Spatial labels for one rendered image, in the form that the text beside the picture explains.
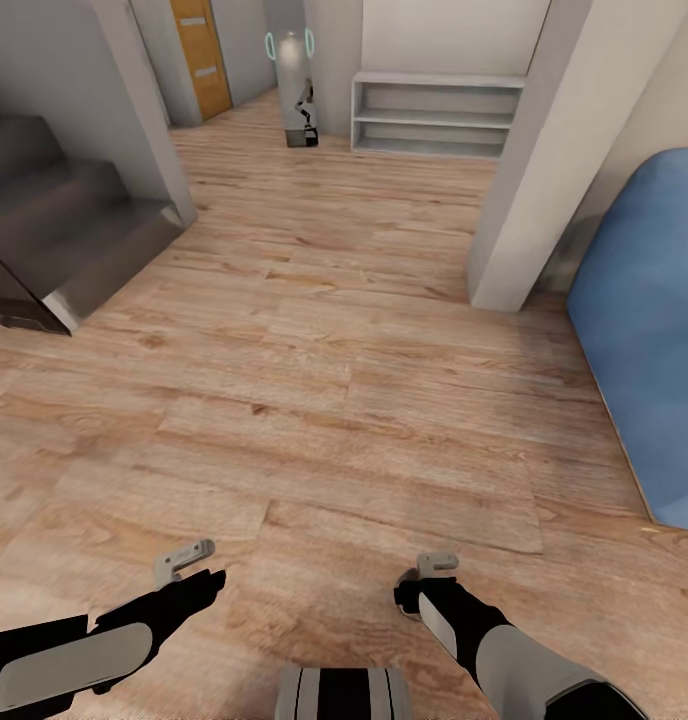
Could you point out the door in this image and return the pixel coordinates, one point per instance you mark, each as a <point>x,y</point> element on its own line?
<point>195,24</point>

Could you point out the pillar candle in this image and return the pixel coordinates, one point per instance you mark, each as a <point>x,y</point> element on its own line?
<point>411,575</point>

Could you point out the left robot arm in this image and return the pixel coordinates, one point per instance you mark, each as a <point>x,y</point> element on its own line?
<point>44,665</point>

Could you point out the sofa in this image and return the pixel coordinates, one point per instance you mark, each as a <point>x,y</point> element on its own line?
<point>628,303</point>

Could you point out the robot trunk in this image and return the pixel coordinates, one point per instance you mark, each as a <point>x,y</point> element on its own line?
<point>344,694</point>

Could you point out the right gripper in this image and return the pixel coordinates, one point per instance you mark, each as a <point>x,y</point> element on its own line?
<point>407,595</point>

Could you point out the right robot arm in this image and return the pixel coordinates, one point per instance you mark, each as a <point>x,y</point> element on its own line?
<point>523,679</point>

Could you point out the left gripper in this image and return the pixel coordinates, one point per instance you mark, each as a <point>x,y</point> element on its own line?
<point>195,593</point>

